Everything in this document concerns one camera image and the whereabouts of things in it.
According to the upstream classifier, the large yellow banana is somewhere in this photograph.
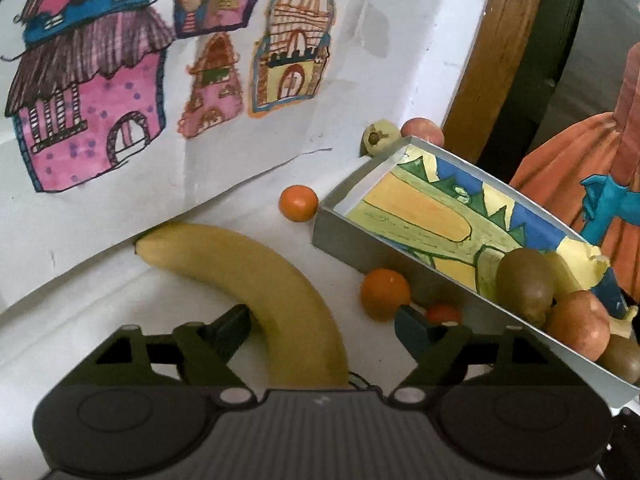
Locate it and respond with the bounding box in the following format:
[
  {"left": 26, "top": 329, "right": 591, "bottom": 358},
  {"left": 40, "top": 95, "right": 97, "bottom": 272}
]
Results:
[{"left": 134, "top": 222, "right": 349, "bottom": 389}]

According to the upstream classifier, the painting of orange dress lady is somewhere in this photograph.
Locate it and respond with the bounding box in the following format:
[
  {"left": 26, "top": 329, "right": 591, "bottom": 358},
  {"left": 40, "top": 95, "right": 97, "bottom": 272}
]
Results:
[{"left": 510, "top": 46, "right": 639, "bottom": 300}]

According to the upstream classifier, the orange tangerine near tray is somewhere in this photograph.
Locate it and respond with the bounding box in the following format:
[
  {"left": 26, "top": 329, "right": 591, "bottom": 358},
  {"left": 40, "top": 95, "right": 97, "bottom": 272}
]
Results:
[{"left": 360, "top": 269, "right": 411, "bottom": 322}]

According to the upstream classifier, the colourful dinosaur drawing liner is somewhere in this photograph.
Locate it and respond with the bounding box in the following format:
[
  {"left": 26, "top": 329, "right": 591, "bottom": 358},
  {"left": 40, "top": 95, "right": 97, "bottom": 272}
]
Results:
[{"left": 334, "top": 146, "right": 627, "bottom": 318}]

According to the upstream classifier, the orange tangerine far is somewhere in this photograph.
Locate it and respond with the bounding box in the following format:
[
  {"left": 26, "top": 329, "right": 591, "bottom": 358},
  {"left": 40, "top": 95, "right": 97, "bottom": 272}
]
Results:
[{"left": 278, "top": 184, "right": 319, "bottom": 223}]

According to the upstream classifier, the brown kiwi in tray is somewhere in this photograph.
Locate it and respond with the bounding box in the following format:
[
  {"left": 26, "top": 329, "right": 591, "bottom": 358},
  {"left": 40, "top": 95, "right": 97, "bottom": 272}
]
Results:
[{"left": 496, "top": 248, "right": 554, "bottom": 328}]

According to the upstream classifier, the brown wooden frame post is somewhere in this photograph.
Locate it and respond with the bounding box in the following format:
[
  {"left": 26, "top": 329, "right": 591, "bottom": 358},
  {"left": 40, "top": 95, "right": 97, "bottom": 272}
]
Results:
[{"left": 442, "top": 0, "right": 540, "bottom": 162}]

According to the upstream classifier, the grey cardboard tray box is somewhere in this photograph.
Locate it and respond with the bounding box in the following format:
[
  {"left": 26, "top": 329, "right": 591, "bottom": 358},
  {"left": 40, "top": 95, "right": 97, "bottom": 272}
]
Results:
[{"left": 311, "top": 135, "right": 640, "bottom": 410}]

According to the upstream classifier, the houses drawing paper sheet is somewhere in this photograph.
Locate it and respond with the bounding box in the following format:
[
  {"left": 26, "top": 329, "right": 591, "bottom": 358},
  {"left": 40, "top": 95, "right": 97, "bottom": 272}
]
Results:
[{"left": 1, "top": 0, "right": 349, "bottom": 308}]

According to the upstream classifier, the yellow banana in tray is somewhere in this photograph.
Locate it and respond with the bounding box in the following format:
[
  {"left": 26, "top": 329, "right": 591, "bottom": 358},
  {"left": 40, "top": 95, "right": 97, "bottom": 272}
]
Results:
[{"left": 541, "top": 250, "right": 640, "bottom": 340}]

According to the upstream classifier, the small red cherry tomato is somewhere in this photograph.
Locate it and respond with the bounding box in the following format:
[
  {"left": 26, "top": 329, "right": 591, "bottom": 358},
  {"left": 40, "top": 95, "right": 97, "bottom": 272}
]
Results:
[{"left": 424, "top": 304, "right": 462, "bottom": 325}]

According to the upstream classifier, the pale green pear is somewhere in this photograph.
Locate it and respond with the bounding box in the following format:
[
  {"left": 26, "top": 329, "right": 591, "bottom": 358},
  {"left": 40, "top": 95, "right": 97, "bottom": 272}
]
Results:
[{"left": 361, "top": 119, "right": 401, "bottom": 156}]

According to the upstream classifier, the red apple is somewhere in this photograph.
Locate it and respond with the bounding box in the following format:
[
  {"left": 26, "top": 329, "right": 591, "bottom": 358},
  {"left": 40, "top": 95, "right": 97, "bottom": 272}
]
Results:
[
  {"left": 544, "top": 290, "right": 611, "bottom": 362},
  {"left": 400, "top": 117, "right": 445, "bottom": 148}
]

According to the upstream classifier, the red apple behind tray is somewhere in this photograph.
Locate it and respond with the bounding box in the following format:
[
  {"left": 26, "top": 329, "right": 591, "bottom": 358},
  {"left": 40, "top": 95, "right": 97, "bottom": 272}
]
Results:
[{"left": 400, "top": 117, "right": 445, "bottom": 148}]

